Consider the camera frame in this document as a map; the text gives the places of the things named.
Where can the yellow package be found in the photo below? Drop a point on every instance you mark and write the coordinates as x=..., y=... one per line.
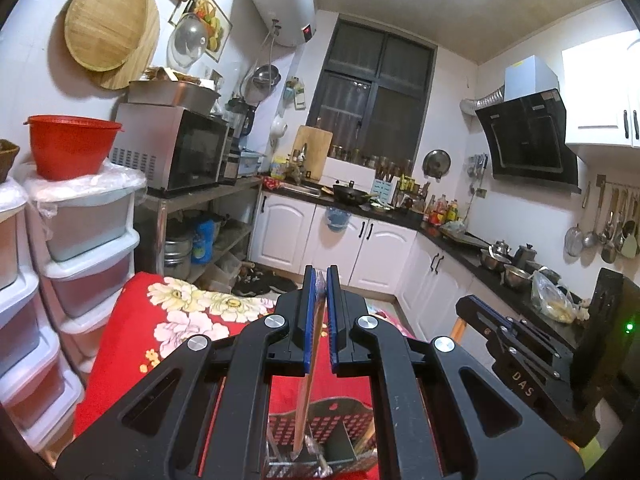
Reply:
x=279, y=167

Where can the clear plastic food bag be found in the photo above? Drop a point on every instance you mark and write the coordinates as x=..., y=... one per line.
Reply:
x=550, y=297

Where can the wicker basket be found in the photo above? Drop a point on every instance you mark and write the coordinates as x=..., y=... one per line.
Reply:
x=7, y=160

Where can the silver microwave oven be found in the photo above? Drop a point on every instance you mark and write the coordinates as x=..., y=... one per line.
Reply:
x=190, y=150

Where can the hanging steel pot lid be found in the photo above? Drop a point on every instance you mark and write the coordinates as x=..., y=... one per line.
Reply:
x=436, y=163

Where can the black wok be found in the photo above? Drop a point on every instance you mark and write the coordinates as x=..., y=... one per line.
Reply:
x=347, y=194

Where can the blue canister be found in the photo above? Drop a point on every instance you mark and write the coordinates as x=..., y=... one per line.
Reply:
x=203, y=242

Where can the wooden cutting board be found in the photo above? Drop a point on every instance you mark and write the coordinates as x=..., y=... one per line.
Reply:
x=312, y=152

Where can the white base cabinets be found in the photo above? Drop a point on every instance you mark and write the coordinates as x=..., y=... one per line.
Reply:
x=390, y=255

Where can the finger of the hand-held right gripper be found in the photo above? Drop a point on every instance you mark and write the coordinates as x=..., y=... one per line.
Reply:
x=482, y=305
x=525, y=375

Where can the steel basin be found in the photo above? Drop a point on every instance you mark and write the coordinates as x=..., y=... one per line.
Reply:
x=495, y=262

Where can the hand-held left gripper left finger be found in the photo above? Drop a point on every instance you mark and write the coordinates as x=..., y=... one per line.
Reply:
x=310, y=320

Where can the white hanging ladle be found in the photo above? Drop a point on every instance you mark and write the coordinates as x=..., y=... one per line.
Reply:
x=279, y=127

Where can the light blue plastic box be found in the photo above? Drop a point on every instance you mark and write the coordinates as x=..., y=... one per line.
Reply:
x=251, y=162

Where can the white wall cabinet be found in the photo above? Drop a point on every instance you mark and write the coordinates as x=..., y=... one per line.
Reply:
x=600, y=90

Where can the perforated metal utensil holder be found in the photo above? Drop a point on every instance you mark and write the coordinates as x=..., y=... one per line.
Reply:
x=340, y=440

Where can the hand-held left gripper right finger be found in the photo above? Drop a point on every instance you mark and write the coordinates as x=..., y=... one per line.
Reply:
x=334, y=320

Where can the blue knife block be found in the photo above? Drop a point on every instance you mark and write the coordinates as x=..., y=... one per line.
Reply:
x=386, y=182

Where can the red floral blanket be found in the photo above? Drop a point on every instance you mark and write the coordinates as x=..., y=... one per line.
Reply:
x=150, y=350

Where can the green hanging holder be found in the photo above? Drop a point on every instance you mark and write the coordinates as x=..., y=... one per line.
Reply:
x=296, y=92

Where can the silver exhaust duct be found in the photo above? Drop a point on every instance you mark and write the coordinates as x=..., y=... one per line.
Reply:
x=482, y=101

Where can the small hanging utensils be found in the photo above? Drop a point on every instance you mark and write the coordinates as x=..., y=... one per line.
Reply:
x=477, y=167

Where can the white plastic drawer unit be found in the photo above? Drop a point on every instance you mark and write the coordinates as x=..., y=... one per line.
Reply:
x=85, y=220
x=20, y=320

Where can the hanging steel pot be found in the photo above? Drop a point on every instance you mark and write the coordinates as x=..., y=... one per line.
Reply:
x=265, y=76

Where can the fruit wall poster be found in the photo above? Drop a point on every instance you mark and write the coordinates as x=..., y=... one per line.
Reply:
x=212, y=20

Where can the black blender jug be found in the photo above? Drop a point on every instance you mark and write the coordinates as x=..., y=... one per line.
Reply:
x=244, y=117

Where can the steel tray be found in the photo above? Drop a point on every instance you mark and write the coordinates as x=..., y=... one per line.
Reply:
x=170, y=95

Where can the row of hanging kitchen utensils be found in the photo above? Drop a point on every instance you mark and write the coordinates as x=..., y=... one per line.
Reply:
x=610, y=230

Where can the black range hood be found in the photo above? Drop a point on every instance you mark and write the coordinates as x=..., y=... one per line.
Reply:
x=530, y=135

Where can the dark framed window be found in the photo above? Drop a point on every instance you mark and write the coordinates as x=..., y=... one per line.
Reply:
x=370, y=100

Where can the red plastic basin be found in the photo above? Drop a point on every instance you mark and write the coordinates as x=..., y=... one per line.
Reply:
x=70, y=147

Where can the stacked steel pots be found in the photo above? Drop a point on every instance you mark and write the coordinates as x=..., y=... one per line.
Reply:
x=177, y=252

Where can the blue plastic bag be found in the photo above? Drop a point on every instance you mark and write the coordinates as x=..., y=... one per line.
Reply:
x=337, y=219

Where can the wooden chopstick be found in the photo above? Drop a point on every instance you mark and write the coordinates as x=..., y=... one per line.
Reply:
x=306, y=400

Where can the row of condiment bottles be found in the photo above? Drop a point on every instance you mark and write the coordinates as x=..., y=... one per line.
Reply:
x=441, y=210

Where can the white water heater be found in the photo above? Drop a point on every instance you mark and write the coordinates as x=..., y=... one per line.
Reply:
x=285, y=0

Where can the glass pot lid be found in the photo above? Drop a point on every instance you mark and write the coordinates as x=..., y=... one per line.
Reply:
x=187, y=42

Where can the metal shelf rack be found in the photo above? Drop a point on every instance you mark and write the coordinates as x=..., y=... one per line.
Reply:
x=210, y=195

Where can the round wooden board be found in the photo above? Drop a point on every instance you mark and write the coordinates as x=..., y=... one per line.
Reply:
x=147, y=55

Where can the round bamboo tray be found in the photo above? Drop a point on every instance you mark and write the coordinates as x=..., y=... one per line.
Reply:
x=105, y=20

